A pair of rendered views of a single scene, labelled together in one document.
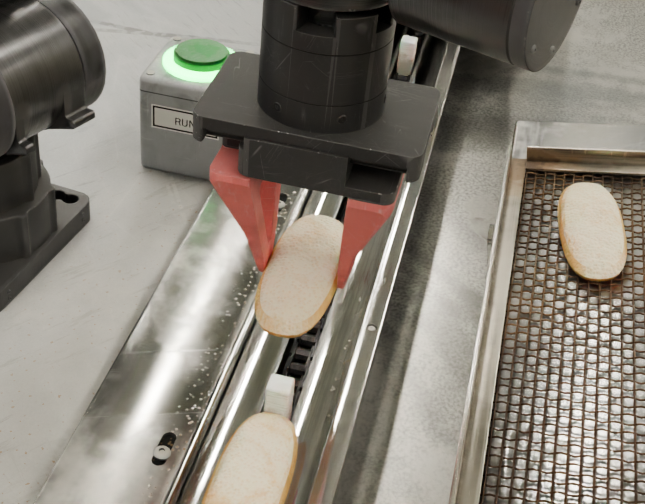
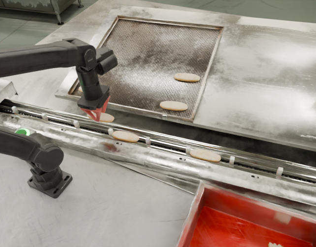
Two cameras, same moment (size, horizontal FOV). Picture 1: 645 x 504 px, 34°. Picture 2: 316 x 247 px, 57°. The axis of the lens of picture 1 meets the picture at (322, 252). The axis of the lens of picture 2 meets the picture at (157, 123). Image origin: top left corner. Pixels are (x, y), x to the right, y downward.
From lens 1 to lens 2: 73 cm
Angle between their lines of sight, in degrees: 55
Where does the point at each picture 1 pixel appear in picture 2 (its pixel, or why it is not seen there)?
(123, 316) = (78, 159)
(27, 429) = (102, 169)
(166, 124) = not seen: hidden behind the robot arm
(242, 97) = (90, 102)
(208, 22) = not seen: outside the picture
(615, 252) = not seen: hidden behind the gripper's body
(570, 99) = (31, 92)
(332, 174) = (106, 97)
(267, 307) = (109, 119)
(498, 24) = (115, 63)
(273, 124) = (99, 99)
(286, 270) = (102, 117)
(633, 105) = (37, 84)
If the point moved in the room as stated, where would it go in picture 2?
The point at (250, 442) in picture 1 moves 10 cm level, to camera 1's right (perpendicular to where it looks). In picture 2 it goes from (119, 135) to (126, 114)
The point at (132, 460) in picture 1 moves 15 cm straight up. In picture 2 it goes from (120, 147) to (112, 114)
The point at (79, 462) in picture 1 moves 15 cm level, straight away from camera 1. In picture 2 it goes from (120, 153) to (73, 159)
